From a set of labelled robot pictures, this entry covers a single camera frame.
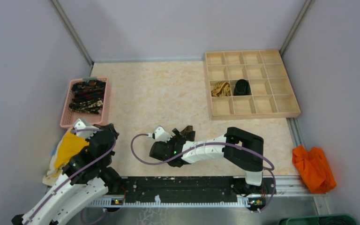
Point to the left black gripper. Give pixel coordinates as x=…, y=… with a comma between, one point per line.
x=109, y=126

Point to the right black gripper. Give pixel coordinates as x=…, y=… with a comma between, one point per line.
x=176, y=133

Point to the dark brown patterned tie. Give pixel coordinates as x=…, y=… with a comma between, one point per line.
x=188, y=133

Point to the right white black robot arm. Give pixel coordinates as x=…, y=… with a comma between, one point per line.
x=238, y=146

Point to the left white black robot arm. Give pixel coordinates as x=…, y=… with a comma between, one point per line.
x=86, y=177

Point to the pile of patterned ties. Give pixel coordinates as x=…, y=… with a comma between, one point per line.
x=88, y=97

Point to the yellow white cloth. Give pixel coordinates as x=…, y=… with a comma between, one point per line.
x=69, y=146

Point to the pink plastic basket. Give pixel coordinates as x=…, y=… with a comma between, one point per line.
x=69, y=117

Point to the rolled yellow patterned tie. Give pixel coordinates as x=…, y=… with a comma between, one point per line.
x=221, y=89

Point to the rolled black tie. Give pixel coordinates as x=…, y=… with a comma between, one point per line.
x=242, y=88

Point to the wooden compartment tray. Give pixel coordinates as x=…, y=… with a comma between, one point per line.
x=272, y=95

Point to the orange cloth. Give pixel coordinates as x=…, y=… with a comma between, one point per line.
x=314, y=169

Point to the green bin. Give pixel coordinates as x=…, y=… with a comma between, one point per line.
x=336, y=219

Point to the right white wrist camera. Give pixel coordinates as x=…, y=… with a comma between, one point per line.
x=159, y=134

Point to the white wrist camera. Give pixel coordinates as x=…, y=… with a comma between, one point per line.
x=83, y=129
x=159, y=134

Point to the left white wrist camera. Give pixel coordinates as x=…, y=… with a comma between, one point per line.
x=83, y=129

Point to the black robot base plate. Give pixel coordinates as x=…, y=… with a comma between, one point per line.
x=193, y=189

